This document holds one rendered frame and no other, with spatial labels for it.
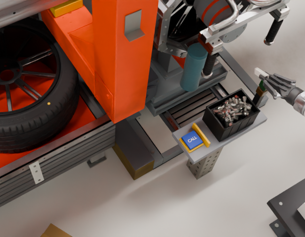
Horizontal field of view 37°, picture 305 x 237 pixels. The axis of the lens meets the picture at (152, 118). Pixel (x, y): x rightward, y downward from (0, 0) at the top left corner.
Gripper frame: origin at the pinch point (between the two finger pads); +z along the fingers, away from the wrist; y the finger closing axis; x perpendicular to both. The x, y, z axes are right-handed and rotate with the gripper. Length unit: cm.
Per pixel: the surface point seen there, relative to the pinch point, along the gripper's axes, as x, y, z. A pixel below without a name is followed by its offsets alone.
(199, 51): -10.0, 16.8, 20.8
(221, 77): 46, -21, 45
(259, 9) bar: -30.4, 0.0, 4.7
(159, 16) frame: -29, 29, 30
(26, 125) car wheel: 7, 89, 51
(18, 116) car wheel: 5, 90, 55
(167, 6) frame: -36, 29, 25
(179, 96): 44, 7, 48
